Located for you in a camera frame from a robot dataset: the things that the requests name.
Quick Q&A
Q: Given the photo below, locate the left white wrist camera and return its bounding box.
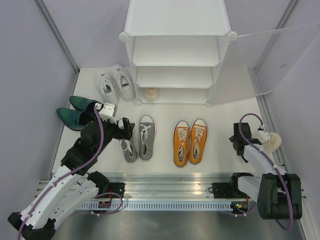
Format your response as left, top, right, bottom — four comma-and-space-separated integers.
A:
95, 102, 118, 124

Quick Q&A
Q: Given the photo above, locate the purple cable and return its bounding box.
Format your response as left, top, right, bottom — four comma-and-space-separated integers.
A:
16, 106, 104, 240
238, 113, 295, 231

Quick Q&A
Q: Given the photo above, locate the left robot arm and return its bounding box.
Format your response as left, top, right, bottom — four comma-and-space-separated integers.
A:
8, 117, 135, 240

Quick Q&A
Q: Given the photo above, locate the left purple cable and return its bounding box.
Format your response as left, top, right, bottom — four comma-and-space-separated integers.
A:
16, 106, 104, 240

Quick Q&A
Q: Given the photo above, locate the lower green heeled shoe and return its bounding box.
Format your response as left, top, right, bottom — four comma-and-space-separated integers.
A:
56, 108, 86, 131

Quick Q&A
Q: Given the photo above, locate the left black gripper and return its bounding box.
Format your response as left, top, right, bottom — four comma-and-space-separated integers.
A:
94, 110, 135, 155

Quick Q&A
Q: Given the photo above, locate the white slotted cable duct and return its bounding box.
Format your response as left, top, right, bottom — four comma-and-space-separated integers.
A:
78, 200, 233, 212

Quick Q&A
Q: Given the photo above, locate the left grey canvas sneaker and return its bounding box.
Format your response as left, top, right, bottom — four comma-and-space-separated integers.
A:
119, 133, 138, 164

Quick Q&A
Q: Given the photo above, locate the upper green heeled shoe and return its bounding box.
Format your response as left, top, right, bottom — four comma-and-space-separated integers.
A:
69, 95, 102, 113

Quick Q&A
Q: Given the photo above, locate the right grey canvas sneaker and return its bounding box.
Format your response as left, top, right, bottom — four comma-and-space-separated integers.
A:
138, 115, 156, 162

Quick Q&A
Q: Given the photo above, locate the grey canvas sneaker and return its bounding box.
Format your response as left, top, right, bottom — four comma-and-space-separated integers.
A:
119, 133, 138, 164
138, 115, 156, 162

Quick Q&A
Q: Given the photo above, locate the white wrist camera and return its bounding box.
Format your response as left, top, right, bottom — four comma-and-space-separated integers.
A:
95, 102, 118, 124
256, 124, 271, 144

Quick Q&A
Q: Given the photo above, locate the white sneaker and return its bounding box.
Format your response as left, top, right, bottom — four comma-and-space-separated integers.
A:
95, 70, 120, 105
112, 64, 136, 102

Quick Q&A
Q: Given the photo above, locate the left white sneaker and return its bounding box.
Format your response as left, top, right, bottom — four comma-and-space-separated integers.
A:
95, 70, 120, 105

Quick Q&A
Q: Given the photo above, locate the right white sneaker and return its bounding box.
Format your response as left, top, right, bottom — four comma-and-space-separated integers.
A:
112, 64, 136, 102

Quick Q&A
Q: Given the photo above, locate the white plastic shoe cabinet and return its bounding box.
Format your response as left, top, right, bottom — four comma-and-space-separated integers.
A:
119, 0, 237, 107

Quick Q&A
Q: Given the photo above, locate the translucent cabinet door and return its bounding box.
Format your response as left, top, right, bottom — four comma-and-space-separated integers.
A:
209, 23, 320, 105

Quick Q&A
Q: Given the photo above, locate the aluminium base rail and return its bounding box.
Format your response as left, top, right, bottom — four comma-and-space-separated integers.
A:
104, 172, 232, 201

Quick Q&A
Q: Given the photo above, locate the orange canvas sneaker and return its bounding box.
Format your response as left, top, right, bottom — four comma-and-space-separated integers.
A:
189, 118, 208, 165
173, 120, 190, 168

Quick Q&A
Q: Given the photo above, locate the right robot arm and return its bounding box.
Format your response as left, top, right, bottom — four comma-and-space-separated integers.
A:
228, 122, 303, 220

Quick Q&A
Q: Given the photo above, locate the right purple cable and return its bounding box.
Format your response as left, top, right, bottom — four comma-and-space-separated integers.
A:
238, 113, 295, 231

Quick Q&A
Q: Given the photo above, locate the beige lace sneaker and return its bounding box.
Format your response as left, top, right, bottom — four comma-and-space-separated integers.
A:
144, 87, 159, 103
262, 132, 282, 153

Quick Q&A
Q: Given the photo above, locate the green heeled shoe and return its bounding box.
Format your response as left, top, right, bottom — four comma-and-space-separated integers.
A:
56, 108, 86, 131
69, 95, 102, 113

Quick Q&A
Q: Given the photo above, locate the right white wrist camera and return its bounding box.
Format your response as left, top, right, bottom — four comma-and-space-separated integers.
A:
256, 124, 271, 144

